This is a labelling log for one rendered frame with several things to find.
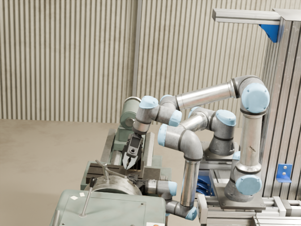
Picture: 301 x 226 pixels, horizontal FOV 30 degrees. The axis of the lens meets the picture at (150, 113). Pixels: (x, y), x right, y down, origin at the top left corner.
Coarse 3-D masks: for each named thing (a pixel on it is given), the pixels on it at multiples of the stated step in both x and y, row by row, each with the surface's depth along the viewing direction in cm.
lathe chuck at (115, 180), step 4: (104, 176) 275; (108, 176) 275; (112, 176) 275; (116, 176) 275; (100, 180) 273; (112, 180) 271; (116, 180) 271; (120, 180) 272; (124, 180) 274; (88, 184) 278; (96, 184) 270; (100, 184) 269; (116, 184) 268; (120, 184) 269; (124, 184) 270; (128, 184) 272; (88, 188) 272; (128, 188) 269; (132, 188) 272; (136, 188) 275; (132, 192) 269; (136, 192) 272; (140, 192) 277
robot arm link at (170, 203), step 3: (171, 198) 300; (165, 201) 298; (168, 201) 299; (171, 201) 300; (174, 201) 300; (177, 201) 300; (168, 204) 299; (171, 204) 298; (174, 204) 298; (165, 207) 299; (168, 207) 298; (171, 207) 298; (174, 207) 297; (168, 210) 299; (171, 210) 298; (165, 213) 301; (168, 213) 302; (171, 213) 300
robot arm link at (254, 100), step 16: (256, 80) 247; (256, 96) 240; (256, 112) 242; (256, 128) 248; (256, 144) 252; (240, 160) 258; (256, 160) 255; (240, 176) 257; (256, 176) 255; (240, 192) 260; (256, 192) 260
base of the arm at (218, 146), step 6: (216, 138) 320; (210, 144) 325; (216, 144) 321; (222, 144) 319; (228, 144) 320; (234, 144) 325; (210, 150) 324; (216, 150) 320; (222, 150) 319; (228, 150) 320; (234, 150) 324
